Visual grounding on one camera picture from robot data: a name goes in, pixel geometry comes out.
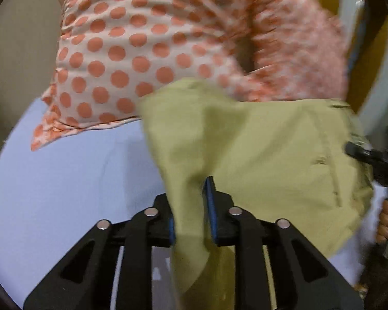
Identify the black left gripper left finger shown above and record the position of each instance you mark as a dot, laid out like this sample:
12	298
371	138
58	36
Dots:
110	267

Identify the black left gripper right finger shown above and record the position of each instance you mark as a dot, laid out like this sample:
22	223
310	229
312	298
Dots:
276	266

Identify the yellow-green pants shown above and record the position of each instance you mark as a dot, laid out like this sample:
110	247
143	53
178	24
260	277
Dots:
275	159

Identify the white bed mattress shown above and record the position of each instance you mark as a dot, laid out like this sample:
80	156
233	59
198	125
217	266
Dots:
49	198

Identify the orange polka dot pillow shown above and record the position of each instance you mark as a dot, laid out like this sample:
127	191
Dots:
293	49
114	52

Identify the wooden framed glass door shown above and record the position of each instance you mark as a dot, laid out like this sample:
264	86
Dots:
366	24

